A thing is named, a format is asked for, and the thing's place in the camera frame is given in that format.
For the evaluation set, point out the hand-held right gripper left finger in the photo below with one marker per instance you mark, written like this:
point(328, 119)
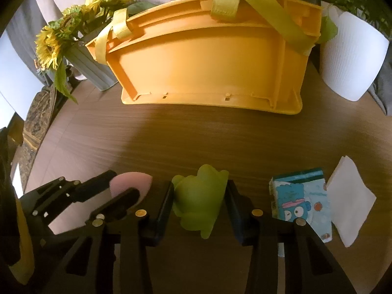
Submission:
point(162, 214)

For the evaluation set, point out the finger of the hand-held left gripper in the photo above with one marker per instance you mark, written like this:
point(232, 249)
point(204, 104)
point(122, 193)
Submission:
point(122, 203)
point(88, 186)

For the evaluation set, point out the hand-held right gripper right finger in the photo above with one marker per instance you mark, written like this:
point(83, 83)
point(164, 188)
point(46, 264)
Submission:
point(237, 214)

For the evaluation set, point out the pink egg-shaped sponge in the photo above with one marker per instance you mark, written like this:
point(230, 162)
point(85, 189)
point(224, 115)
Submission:
point(128, 182)

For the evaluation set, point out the green frog toy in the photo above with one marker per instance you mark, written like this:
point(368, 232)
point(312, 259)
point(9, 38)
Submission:
point(199, 202)

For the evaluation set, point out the blue cartoon tissue pack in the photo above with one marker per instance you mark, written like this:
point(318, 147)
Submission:
point(300, 199)

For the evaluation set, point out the white paper napkin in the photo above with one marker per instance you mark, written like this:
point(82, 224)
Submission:
point(349, 202)

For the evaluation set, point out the grey ribbed vase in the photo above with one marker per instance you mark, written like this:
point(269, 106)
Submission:
point(88, 67)

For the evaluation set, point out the sunflower bouquet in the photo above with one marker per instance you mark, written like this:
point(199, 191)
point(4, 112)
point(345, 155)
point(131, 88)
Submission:
point(55, 43)

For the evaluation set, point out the white plant pot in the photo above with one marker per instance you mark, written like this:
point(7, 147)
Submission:
point(352, 55)

